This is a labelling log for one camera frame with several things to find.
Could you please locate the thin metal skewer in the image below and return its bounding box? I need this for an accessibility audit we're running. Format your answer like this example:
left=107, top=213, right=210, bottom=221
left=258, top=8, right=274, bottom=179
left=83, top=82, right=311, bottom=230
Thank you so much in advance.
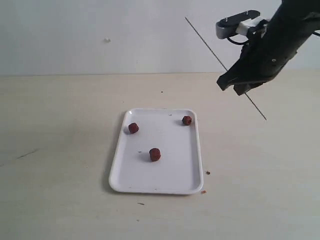
left=184, top=16, right=267, bottom=121

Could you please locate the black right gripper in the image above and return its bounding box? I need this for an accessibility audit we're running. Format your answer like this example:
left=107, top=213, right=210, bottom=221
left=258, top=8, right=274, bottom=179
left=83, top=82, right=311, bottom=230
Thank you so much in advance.
left=216, top=39, right=298, bottom=96

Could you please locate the white rectangular tray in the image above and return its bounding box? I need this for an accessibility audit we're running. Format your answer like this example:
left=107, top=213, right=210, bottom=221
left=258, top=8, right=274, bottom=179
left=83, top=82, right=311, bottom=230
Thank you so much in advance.
left=108, top=108, right=204, bottom=195

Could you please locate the red meat chunk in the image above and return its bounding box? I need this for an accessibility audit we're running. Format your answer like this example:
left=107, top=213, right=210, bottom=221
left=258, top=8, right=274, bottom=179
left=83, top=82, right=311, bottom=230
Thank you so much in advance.
left=182, top=115, right=193, bottom=126
left=149, top=148, right=161, bottom=162
left=128, top=122, right=139, bottom=134

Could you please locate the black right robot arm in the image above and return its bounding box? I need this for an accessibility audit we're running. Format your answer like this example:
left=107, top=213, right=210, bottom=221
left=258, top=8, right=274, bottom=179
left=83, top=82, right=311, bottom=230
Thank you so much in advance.
left=215, top=0, right=320, bottom=96

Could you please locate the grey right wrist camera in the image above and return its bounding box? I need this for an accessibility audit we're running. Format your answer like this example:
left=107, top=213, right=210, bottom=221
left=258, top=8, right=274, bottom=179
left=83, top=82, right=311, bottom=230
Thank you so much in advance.
left=215, top=10, right=269, bottom=40

